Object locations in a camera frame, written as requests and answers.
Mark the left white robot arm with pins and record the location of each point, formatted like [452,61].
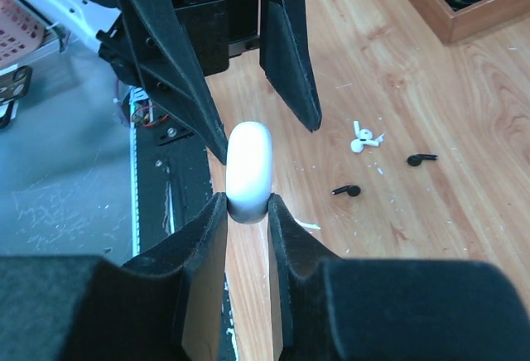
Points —
[91,23]

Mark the white earbud charging case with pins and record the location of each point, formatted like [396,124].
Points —
[248,178]

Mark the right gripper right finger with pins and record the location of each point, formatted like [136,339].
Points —
[325,307]

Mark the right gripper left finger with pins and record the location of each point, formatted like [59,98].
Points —
[68,308]

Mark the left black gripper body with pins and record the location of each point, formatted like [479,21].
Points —
[207,17]

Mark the black earbud lower left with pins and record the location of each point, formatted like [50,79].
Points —
[350,190]

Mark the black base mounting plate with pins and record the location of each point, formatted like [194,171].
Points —
[174,187]

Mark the black earbud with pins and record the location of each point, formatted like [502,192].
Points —
[417,159]
[350,190]

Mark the black earbud upper left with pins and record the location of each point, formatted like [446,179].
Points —
[417,159]

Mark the pink basket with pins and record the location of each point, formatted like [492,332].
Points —
[21,33]

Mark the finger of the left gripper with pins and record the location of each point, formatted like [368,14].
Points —
[166,64]
[285,59]

